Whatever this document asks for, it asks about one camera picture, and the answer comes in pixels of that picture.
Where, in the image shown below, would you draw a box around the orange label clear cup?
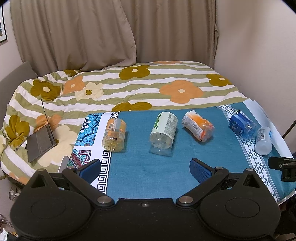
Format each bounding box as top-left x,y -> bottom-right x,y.
182,110 -> 214,142

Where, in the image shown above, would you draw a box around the yellow label clear cup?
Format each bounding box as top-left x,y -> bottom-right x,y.
102,118 -> 126,152

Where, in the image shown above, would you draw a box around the blue label clear cup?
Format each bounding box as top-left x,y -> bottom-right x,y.
229,110 -> 257,140

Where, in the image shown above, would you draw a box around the grey laptop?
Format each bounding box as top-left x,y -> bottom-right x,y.
26,98 -> 57,163

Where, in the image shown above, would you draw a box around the teal patterned cloth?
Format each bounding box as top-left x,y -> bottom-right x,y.
68,100 -> 295,202

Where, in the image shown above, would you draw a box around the floral striped duvet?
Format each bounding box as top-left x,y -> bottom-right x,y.
1,61 -> 245,184

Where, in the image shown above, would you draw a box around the grey headboard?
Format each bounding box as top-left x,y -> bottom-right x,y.
0,61 -> 38,126

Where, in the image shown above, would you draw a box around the beige curtain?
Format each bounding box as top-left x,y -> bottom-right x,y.
10,1 -> 218,75

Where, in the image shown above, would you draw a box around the framed picture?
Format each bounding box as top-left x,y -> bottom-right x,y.
0,6 -> 7,43

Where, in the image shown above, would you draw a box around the black cable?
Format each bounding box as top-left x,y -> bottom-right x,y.
282,122 -> 296,140

